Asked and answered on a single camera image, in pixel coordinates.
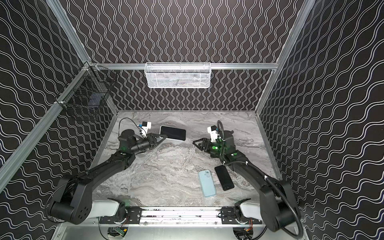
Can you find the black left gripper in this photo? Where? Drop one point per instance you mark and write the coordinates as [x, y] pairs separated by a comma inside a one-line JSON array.
[[151, 141]]

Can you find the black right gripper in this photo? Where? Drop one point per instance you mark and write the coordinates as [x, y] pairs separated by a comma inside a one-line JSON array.
[[207, 145]]

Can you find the light blue phone case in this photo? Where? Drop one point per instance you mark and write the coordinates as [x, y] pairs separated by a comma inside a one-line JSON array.
[[207, 183], [172, 138]]

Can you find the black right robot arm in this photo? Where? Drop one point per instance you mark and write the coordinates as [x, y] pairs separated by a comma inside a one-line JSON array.
[[278, 206]]

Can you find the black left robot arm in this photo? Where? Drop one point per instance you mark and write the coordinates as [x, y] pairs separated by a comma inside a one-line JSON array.
[[73, 201]]

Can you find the aluminium back crossbar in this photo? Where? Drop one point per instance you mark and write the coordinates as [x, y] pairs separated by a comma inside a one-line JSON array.
[[213, 66]]

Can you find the white wire mesh basket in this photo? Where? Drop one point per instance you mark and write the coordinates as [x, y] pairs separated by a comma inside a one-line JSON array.
[[158, 77]]

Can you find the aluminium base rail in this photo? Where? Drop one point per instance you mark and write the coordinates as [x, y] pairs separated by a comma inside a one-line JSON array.
[[183, 217]]

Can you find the black wire mesh basket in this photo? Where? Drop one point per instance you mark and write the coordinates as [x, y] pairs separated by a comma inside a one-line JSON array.
[[87, 101]]

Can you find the aluminium left side rail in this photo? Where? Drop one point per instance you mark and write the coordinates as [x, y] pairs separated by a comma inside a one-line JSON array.
[[16, 160]]

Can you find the aluminium corner post left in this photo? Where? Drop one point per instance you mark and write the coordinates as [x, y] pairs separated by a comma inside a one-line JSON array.
[[69, 30]]

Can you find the aluminium corner post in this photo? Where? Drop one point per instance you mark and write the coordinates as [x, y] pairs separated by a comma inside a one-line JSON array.
[[69, 30], [288, 46]]

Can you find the aluminium corner post right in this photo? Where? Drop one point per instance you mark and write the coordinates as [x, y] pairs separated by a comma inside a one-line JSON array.
[[288, 46]]

